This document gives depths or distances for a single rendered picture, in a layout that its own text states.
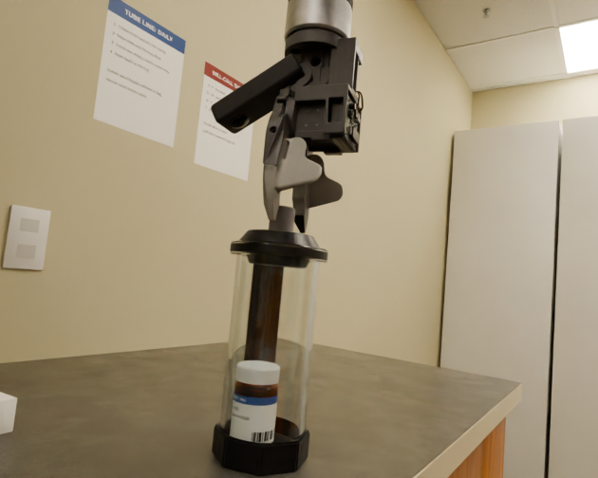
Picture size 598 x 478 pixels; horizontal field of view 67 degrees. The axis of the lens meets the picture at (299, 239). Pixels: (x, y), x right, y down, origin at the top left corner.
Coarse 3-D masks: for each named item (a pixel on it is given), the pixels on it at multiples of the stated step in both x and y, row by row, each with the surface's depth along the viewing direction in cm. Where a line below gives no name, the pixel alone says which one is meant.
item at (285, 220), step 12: (276, 216) 49; (288, 216) 49; (276, 228) 49; (288, 228) 49; (240, 240) 48; (252, 240) 46; (264, 240) 46; (276, 240) 46; (288, 240) 46; (300, 240) 47; (312, 240) 48
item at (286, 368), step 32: (256, 256) 46; (288, 256) 45; (256, 288) 46; (288, 288) 45; (256, 320) 45; (288, 320) 45; (256, 352) 45; (288, 352) 45; (224, 384) 47; (256, 384) 44; (288, 384) 45; (224, 416) 46; (256, 416) 44; (288, 416) 45
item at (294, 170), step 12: (288, 144) 48; (300, 144) 47; (288, 156) 46; (300, 156) 46; (264, 168) 46; (276, 168) 45; (288, 168) 46; (300, 168) 45; (312, 168) 45; (264, 180) 46; (276, 180) 45; (288, 180) 45; (300, 180) 45; (312, 180) 44; (264, 192) 46; (276, 192) 46; (264, 204) 46; (276, 204) 46
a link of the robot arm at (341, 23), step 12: (300, 0) 49; (312, 0) 48; (324, 0) 48; (336, 0) 48; (288, 12) 50; (300, 12) 48; (312, 12) 48; (324, 12) 48; (336, 12) 48; (348, 12) 50; (288, 24) 50; (300, 24) 48; (312, 24) 48; (324, 24) 48; (336, 24) 48; (348, 24) 50; (288, 36) 50; (348, 36) 50
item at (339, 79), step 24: (288, 48) 50; (312, 48) 49; (336, 48) 49; (312, 72) 50; (336, 72) 48; (288, 96) 48; (312, 96) 47; (336, 96) 46; (312, 120) 48; (336, 120) 47; (360, 120) 51; (312, 144) 52; (336, 144) 49
